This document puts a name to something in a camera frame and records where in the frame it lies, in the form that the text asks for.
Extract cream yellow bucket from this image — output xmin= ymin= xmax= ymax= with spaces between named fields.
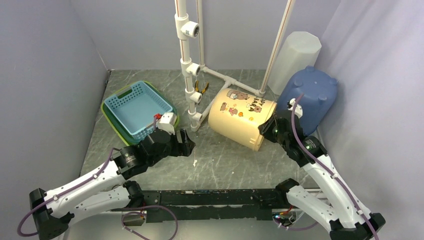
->
xmin=208 ymin=88 xmax=277 ymax=151

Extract teal perforated plastic basket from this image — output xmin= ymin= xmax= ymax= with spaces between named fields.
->
xmin=103 ymin=80 xmax=176 ymax=140

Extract blue and cream bucket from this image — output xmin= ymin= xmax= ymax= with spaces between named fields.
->
xmin=276 ymin=66 xmax=338 ymax=135

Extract white octagonal plastic container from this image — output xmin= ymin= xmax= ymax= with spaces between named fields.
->
xmin=267 ymin=31 xmax=322 ymax=95

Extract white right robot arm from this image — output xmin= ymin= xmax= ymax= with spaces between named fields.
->
xmin=258 ymin=110 xmax=386 ymax=240

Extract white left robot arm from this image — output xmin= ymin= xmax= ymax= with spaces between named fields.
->
xmin=29 ymin=128 xmax=196 ymax=240

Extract green plastic tray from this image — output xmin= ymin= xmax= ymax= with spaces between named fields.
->
xmin=100 ymin=80 xmax=181 ymax=147

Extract black base bar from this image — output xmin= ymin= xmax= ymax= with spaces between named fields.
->
xmin=122 ymin=188 xmax=297 ymax=223

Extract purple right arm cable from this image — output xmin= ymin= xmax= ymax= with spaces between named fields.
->
xmin=273 ymin=93 xmax=380 ymax=240

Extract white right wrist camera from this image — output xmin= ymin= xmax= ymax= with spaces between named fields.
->
xmin=287 ymin=98 xmax=303 ymax=119

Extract yellow handled pliers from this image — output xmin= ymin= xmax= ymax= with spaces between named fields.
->
xmin=194 ymin=80 xmax=209 ymax=95

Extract white PVC pipe frame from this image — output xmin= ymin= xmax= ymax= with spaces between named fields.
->
xmin=173 ymin=0 xmax=297 ymax=133

